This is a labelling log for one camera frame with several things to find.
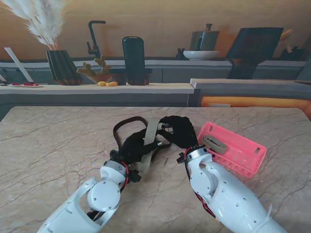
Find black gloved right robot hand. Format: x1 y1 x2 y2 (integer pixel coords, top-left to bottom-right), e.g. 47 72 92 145
159 116 199 149

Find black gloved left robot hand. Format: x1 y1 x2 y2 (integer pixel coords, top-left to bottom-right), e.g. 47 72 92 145
118 128 163 164

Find beige woven belt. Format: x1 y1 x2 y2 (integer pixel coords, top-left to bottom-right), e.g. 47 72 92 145
203 136 228 155
109 118 174 176

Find dark woven belt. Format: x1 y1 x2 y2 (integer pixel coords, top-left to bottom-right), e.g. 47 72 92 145
113 116 172 163

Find pink plastic storage basket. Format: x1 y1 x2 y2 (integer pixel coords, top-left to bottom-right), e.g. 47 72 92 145
196 121 267 181

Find white speckled bowl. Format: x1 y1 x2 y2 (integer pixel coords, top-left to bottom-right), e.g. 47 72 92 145
182 50 220 61

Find tall black appliance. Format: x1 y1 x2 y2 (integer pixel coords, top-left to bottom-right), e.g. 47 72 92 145
112 36 153 86

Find dark ribbed vase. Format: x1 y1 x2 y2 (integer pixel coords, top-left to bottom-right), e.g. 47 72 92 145
46 50 83 86

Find black kitchen faucet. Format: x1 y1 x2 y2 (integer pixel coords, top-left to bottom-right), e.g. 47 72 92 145
86 20 106 59

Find plate with red chillies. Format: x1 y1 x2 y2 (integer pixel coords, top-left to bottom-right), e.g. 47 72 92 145
6 82 46 88

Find dark utensil holder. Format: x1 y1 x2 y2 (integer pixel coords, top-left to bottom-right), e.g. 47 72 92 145
281 46 306 61

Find yellow wooden utensil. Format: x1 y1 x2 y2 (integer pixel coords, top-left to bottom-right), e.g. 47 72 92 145
280 29 294 53

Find white slanted board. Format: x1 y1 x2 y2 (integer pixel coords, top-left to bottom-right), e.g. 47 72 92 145
4 47 34 83

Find white pampas grass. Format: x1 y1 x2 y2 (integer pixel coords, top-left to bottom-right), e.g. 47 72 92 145
0 0 66 50

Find left arm red black cables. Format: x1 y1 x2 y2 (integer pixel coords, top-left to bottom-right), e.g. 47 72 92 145
119 161 129 192

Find arm red black cables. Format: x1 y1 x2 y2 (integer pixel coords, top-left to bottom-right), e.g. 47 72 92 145
184 152 217 218
119 161 129 192

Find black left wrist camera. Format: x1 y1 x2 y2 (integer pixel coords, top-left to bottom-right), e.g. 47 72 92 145
128 169 142 183

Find right arm red black cables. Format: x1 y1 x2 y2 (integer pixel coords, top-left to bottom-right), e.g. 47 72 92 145
184 152 217 218

